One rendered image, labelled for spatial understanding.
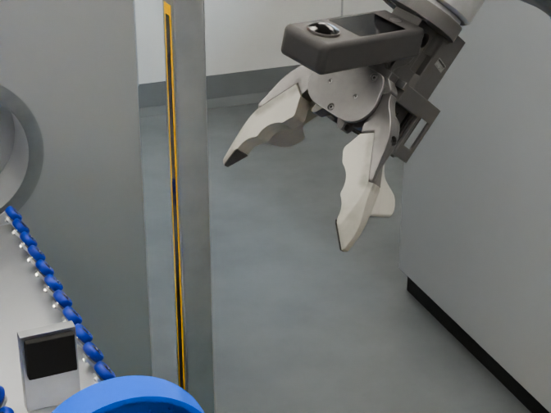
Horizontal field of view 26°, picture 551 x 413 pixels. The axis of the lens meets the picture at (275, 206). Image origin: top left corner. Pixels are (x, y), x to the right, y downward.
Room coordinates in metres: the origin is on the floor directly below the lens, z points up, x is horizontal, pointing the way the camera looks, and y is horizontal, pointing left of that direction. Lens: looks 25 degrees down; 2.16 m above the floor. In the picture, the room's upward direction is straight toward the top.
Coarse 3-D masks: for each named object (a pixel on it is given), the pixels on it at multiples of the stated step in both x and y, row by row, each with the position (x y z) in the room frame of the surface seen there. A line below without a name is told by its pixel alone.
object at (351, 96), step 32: (384, 0) 0.95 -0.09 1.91; (416, 0) 0.91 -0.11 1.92; (448, 32) 0.91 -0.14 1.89; (384, 64) 0.89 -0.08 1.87; (416, 64) 0.93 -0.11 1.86; (448, 64) 0.95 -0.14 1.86; (320, 96) 0.90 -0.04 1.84; (352, 96) 0.89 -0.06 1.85; (416, 96) 0.90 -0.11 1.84; (352, 128) 0.88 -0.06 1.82
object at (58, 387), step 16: (32, 336) 1.80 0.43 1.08; (48, 336) 1.81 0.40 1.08; (64, 336) 1.81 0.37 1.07; (32, 352) 1.79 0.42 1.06; (48, 352) 1.80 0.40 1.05; (64, 352) 1.81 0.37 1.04; (32, 368) 1.79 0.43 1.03; (48, 368) 1.80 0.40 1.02; (64, 368) 1.81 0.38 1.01; (32, 384) 1.80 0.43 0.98; (48, 384) 1.81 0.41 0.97; (64, 384) 1.82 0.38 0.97; (32, 400) 1.80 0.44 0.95; (48, 400) 1.81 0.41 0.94; (64, 400) 1.82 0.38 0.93
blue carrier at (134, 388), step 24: (96, 384) 1.42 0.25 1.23; (120, 384) 1.41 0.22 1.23; (144, 384) 1.42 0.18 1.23; (168, 384) 1.45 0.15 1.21; (72, 408) 1.38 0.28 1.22; (96, 408) 1.36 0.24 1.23; (120, 408) 1.43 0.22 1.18; (144, 408) 1.44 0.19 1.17; (168, 408) 1.46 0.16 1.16; (192, 408) 1.42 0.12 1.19
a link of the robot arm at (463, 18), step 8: (432, 0) 0.91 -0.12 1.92; (440, 0) 0.91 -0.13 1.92; (448, 0) 0.91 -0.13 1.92; (456, 0) 0.91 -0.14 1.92; (464, 0) 0.91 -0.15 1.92; (472, 0) 0.92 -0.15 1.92; (480, 0) 0.92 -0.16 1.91; (440, 8) 0.91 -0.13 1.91; (448, 8) 0.91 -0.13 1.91; (456, 8) 0.91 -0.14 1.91; (464, 8) 0.91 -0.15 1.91; (472, 8) 0.92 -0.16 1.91; (456, 16) 0.92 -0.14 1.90; (464, 16) 0.91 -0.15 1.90; (472, 16) 0.93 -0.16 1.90; (464, 24) 0.93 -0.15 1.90
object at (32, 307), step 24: (0, 216) 2.57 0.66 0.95; (0, 240) 2.49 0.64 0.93; (0, 264) 2.37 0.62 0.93; (24, 264) 2.37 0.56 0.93; (0, 288) 2.26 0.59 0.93; (24, 288) 2.26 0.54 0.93; (0, 312) 2.15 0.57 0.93; (24, 312) 2.15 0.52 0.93; (48, 312) 2.15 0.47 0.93; (0, 336) 2.06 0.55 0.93; (0, 360) 1.97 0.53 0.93; (0, 384) 1.88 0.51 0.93; (24, 408) 1.81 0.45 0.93; (48, 408) 1.81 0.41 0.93
